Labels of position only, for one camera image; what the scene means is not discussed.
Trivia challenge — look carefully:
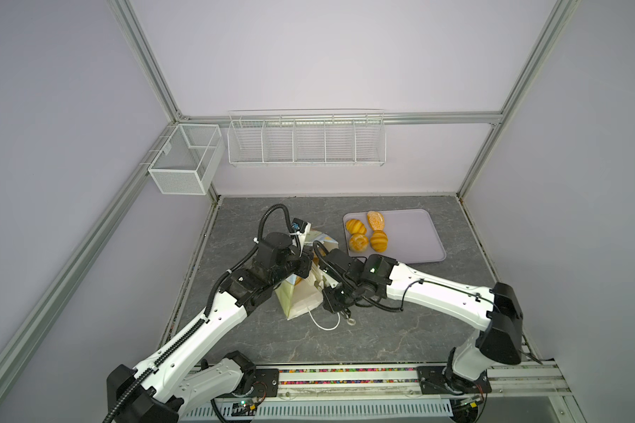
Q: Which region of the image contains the floral paper gift bag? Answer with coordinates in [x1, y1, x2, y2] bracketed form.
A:
[274, 258, 341, 331]

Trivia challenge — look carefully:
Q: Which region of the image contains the striped yellow fake bread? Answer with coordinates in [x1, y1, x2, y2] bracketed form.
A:
[370, 230, 389, 253]

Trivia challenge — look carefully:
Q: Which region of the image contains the yellow fake bread roll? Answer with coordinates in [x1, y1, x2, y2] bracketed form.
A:
[345, 219, 368, 235]

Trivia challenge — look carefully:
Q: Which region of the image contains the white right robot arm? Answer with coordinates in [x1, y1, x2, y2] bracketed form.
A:
[315, 249, 524, 391]

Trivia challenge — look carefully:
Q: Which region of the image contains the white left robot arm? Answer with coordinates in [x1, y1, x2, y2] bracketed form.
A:
[105, 231, 312, 422]

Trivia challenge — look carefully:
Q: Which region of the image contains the lavender plastic tray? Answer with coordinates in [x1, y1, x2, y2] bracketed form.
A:
[342, 209, 447, 264]

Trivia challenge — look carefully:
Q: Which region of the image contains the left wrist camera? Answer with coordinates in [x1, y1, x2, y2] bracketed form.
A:
[290, 218, 312, 250]

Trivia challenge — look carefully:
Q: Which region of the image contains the aluminium mounting rail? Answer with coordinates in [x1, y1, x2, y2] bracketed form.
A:
[117, 360, 586, 423]

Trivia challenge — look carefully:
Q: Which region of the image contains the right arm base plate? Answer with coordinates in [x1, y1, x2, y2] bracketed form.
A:
[416, 366, 492, 396]

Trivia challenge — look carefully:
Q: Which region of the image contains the long white wire basket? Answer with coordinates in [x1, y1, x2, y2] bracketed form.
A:
[228, 109, 387, 167]

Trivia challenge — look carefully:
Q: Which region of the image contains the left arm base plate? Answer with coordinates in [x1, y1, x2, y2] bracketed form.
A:
[218, 368, 280, 399]

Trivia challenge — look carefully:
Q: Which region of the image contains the white mesh wall box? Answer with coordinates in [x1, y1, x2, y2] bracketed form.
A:
[148, 123, 225, 196]

